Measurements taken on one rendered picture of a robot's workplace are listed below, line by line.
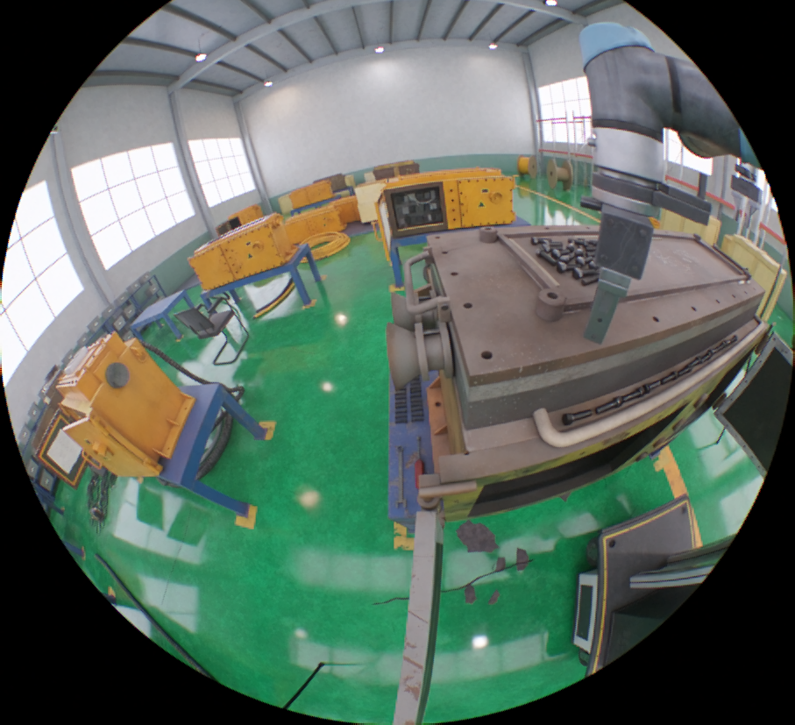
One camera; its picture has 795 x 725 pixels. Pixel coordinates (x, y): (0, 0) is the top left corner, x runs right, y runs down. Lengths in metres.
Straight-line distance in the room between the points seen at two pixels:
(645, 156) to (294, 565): 1.98
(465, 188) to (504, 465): 2.76
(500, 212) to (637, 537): 3.12
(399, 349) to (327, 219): 5.97
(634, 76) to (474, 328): 0.33
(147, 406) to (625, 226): 2.00
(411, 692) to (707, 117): 0.61
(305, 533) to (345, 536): 0.27
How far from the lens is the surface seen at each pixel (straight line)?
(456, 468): 0.36
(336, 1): 11.85
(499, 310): 0.36
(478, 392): 0.30
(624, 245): 0.24
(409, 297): 0.40
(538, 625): 1.76
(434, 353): 0.41
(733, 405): 1.70
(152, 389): 1.90
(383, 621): 1.69
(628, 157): 0.25
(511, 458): 0.37
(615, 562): 1.51
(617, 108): 0.26
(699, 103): 0.27
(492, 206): 3.04
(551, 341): 0.33
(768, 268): 5.41
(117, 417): 1.79
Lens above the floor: 1.57
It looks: 38 degrees down
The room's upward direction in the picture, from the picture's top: 13 degrees counter-clockwise
